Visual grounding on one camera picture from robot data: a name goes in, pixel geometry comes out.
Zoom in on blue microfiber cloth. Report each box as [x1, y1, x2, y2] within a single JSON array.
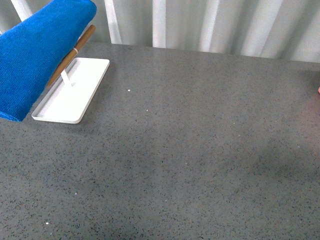
[[0, 0, 97, 122]]

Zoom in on white rack with wooden bars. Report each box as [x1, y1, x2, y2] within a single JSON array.
[[31, 25, 110, 124]]

